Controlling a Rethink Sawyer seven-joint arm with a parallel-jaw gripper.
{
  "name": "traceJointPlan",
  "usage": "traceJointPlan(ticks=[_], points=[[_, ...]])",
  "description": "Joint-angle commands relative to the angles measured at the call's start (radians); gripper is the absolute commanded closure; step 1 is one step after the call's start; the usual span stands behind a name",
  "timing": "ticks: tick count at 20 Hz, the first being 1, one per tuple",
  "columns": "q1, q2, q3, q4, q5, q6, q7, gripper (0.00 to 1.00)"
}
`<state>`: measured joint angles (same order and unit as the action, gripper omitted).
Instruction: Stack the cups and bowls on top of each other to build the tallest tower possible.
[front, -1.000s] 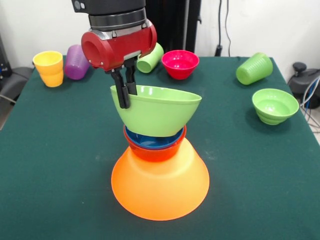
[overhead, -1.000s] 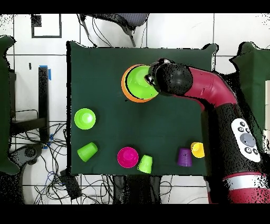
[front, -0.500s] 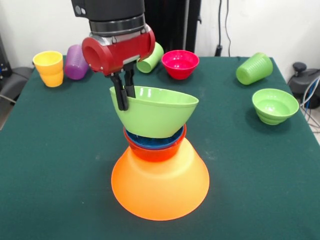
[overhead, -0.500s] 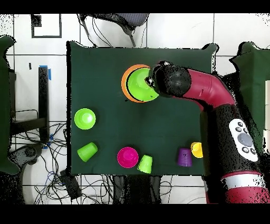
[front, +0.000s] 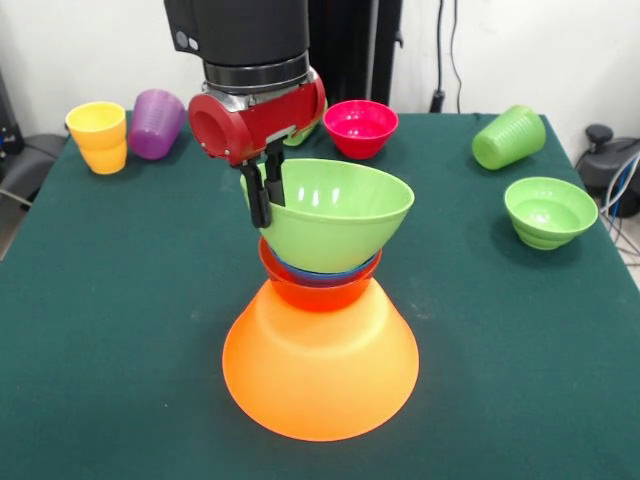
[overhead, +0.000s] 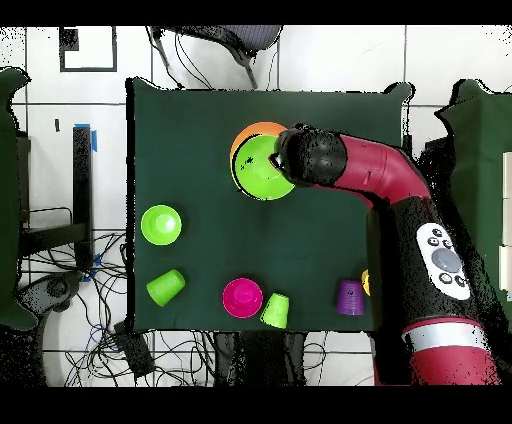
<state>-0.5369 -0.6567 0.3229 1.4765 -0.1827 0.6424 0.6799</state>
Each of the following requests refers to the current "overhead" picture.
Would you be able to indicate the large green bowl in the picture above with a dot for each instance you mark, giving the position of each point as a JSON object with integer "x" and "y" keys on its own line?
{"x": 256, "y": 176}

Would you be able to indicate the large orange bowl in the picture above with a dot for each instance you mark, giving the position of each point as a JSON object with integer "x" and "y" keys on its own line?
{"x": 252, "y": 131}

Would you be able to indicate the yellow ribbed cup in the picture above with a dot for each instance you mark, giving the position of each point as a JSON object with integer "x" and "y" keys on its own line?
{"x": 365, "y": 282}

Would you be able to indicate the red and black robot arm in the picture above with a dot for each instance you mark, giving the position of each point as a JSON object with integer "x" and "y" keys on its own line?
{"x": 380, "y": 168}

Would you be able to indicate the pink bowl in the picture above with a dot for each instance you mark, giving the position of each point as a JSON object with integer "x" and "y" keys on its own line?
{"x": 242, "y": 298}

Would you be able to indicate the small green ribbed bowl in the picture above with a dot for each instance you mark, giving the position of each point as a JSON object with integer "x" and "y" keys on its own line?
{"x": 160, "y": 226}

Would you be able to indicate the green ribbed cup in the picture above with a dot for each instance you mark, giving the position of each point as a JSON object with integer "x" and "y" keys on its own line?
{"x": 275, "y": 312}

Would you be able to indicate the dark green tablecloth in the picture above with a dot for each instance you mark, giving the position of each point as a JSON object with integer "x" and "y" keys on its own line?
{"x": 180, "y": 140}

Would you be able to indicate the green smooth cup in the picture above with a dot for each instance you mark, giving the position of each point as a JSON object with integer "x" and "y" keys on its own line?
{"x": 164, "y": 288}

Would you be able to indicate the purple cup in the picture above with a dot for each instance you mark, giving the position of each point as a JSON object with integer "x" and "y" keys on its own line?
{"x": 350, "y": 298}

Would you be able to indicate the grey office chair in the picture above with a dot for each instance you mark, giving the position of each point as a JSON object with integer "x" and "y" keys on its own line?
{"x": 256, "y": 38}

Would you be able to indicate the blue tape strip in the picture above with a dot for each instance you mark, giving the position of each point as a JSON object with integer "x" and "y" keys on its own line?
{"x": 94, "y": 142}

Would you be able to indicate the black power strip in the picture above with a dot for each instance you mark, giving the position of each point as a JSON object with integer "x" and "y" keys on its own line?
{"x": 134, "y": 352}

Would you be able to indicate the black chair base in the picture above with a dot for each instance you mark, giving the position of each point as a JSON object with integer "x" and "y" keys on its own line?
{"x": 56, "y": 288}

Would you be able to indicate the green cloth side table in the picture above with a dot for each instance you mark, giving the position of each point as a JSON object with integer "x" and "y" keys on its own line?
{"x": 480, "y": 140}
{"x": 8, "y": 200}

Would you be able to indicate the white shelf unit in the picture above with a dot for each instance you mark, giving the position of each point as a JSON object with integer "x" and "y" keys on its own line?
{"x": 507, "y": 180}

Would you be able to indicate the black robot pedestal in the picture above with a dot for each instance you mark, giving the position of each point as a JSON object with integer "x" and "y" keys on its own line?
{"x": 260, "y": 356}

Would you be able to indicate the black square floor frame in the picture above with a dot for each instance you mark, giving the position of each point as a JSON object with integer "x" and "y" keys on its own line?
{"x": 68, "y": 40}

